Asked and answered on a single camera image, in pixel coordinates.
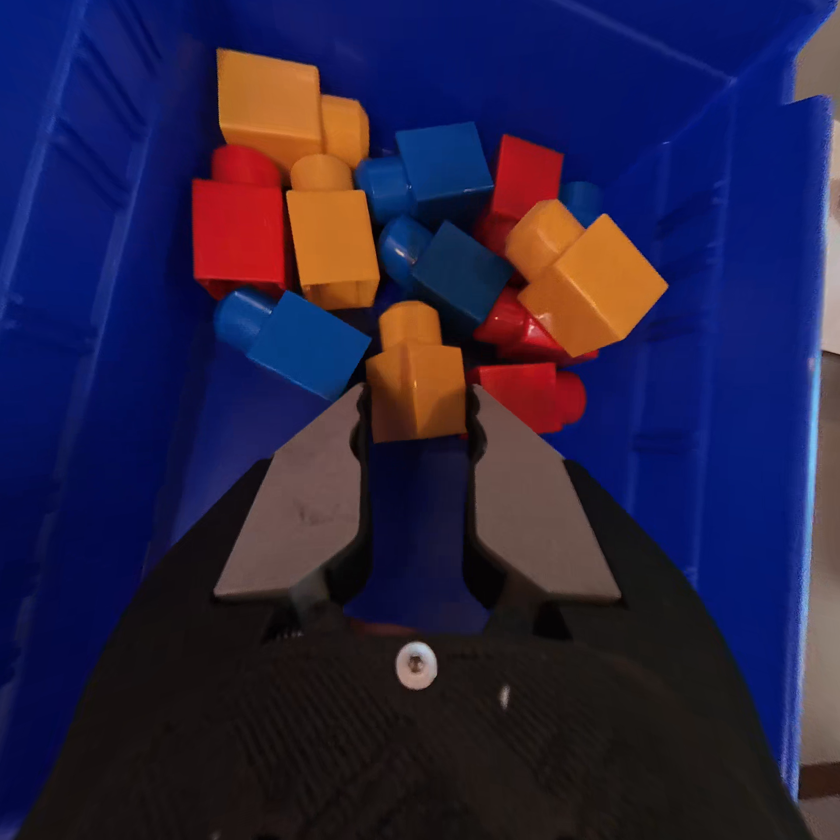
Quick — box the yellow mega block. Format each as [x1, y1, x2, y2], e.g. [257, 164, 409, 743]
[365, 301, 468, 444]

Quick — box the pile of blocks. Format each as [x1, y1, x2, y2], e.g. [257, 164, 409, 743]
[190, 47, 669, 435]

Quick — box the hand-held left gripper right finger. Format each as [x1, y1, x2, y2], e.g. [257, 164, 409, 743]
[461, 384, 622, 621]

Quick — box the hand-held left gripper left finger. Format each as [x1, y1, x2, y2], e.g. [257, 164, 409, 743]
[214, 382, 378, 618]

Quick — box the blue plastic storage bin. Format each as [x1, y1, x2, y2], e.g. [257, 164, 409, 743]
[0, 0, 834, 802]

